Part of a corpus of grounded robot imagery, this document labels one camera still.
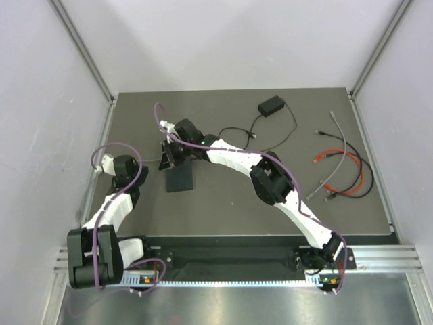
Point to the aluminium frame rail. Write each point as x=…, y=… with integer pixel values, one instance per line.
x=369, y=258

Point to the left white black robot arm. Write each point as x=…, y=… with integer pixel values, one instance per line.
x=96, y=257

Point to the black power adapter brick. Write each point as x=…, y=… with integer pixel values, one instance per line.
x=271, y=106

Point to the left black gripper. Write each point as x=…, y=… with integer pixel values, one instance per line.
x=143, y=175

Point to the grey slotted cable duct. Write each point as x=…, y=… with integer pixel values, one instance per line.
x=137, y=280

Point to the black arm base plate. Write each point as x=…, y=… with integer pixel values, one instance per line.
x=289, y=252

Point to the black network switch box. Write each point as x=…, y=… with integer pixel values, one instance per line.
x=180, y=178

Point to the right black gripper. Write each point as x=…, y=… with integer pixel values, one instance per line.
x=167, y=160

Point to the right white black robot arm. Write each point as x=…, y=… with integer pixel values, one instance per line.
x=272, y=181

